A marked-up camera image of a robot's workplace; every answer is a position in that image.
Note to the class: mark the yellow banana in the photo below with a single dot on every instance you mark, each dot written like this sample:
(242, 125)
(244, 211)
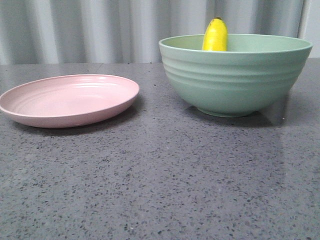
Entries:
(216, 36)

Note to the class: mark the pink plate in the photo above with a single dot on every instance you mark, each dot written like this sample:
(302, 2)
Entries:
(69, 100)

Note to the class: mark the green ribbed bowl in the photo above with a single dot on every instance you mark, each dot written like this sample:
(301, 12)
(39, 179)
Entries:
(254, 72)

